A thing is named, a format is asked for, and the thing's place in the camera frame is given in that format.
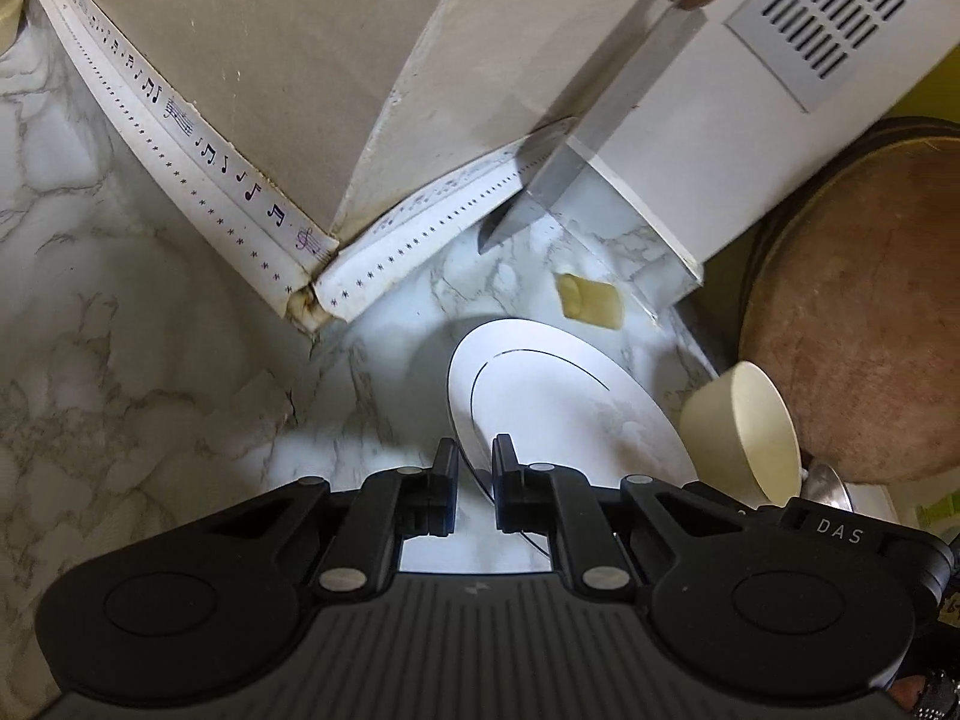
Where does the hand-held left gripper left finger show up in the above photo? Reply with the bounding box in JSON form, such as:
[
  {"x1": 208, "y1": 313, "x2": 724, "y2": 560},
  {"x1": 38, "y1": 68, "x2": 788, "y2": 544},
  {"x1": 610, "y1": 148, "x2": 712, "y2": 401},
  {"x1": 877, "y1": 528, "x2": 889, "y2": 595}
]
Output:
[{"x1": 201, "y1": 436, "x2": 461, "y2": 595}]

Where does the steel cleaver with wooden handle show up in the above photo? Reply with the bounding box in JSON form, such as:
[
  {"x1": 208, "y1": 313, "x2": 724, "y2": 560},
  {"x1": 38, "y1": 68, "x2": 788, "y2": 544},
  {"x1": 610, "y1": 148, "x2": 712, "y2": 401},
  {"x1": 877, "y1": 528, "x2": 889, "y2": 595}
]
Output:
[{"x1": 478, "y1": 0, "x2": 766, "y2": 256}]

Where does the cream bowl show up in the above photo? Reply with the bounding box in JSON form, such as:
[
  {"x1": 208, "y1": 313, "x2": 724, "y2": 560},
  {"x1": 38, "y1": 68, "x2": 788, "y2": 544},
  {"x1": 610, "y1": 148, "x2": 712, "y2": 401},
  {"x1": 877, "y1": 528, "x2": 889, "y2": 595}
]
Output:
[{"x1": 679, "y1": 360, "x2": 803, "y2": 509}]

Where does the white plate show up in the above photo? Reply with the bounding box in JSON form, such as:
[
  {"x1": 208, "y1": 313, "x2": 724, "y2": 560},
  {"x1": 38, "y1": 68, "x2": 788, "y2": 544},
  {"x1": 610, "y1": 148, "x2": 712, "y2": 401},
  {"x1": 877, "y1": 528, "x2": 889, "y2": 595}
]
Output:
[{"x1": 445, "y1": 319, "x2": 698, "y2": 541}]

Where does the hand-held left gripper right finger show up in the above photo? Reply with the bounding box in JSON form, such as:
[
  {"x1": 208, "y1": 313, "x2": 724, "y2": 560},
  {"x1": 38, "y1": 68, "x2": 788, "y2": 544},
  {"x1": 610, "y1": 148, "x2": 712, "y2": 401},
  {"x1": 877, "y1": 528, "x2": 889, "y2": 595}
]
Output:
[{"x1": 490, "y1": 433, "x2": 760, "y2": 595}]

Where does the music note edge trim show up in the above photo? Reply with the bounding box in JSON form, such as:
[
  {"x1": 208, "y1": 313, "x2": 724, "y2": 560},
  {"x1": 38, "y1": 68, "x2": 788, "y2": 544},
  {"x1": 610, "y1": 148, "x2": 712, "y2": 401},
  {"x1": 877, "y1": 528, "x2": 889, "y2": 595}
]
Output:
[
  {"x1": 28, "y1": 0, "x2": 340, "y2": 332},
  {"x1": 311, "y1": 120, "x2": 580, "y2": 323}
]

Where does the round wooden cutting board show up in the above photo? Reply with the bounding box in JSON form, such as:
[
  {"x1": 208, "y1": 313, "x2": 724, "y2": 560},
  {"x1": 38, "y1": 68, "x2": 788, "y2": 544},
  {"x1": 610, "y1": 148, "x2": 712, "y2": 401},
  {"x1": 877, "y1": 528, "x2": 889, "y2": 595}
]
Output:
[{"x1": 739, "y1": 116, "x2": 960, "y2": 485}]

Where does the small stainless steel bowl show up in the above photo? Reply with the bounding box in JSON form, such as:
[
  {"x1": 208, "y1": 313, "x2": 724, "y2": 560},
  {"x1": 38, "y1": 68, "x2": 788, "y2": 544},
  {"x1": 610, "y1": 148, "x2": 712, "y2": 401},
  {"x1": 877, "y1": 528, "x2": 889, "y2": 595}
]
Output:
[{"x1": 799, "y1": 463, "x2": 856, "y2": 509}]

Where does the white box with vent grille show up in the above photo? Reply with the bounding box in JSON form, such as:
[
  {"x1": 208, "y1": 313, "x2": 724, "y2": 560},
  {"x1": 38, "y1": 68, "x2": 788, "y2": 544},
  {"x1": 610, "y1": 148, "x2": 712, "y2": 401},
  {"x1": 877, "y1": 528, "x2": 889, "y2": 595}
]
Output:
[{"x1": 562, "y1": 0, "x2": 960, "y2": 287}]

